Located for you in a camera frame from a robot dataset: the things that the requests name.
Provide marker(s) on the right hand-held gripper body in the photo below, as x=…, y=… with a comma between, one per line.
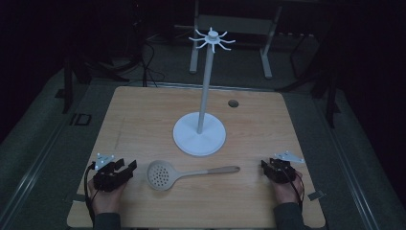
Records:
x=282, y=172

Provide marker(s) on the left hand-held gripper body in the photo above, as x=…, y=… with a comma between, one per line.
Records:
x=107, y=179

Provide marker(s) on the person's right hand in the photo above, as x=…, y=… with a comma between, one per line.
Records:
x=287, y=191

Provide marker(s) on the person's left hand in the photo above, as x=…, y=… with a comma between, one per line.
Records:
x=107, y=199

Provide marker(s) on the grey tape piece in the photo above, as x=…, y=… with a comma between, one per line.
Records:
x=316, y=195
x=78, y=197

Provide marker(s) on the beige slotted spoon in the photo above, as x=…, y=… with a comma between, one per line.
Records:
x=166, y=175

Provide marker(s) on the white utensil hook stand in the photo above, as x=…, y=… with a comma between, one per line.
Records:
x=199, y=137

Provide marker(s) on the black metal stand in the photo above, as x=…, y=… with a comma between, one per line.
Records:
x=67, y=89
x=332, y=96

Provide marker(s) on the white metal desk frame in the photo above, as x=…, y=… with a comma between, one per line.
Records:
x=266, y=54

